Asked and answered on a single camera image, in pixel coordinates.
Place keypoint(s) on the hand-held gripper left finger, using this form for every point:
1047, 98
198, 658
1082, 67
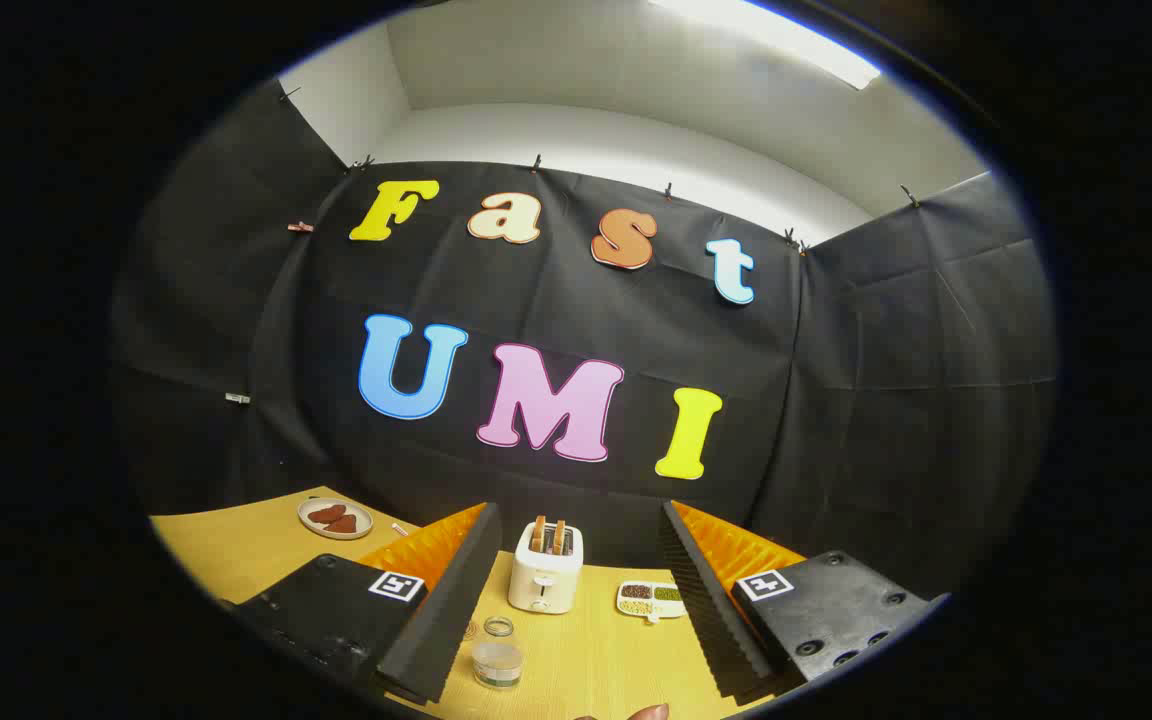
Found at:
456, 610

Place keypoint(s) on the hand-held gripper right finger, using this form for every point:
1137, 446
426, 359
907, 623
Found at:
701, 610

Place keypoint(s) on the clear plastic bottle green label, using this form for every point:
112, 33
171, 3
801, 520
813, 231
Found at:
498, 662

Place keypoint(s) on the white divided dish with beans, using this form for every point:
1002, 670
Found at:
651, 610

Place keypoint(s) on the white toaster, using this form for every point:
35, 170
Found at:
544, 585

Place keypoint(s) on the toast bread slice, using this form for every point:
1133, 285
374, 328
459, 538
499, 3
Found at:
559, 537
538, 534

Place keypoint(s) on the wooden table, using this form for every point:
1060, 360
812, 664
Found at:
596, 660

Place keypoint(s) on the red sausage piece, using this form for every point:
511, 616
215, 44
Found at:
326, 514
343, 524

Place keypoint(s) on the small white round plate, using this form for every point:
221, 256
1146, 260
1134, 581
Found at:
311, 522

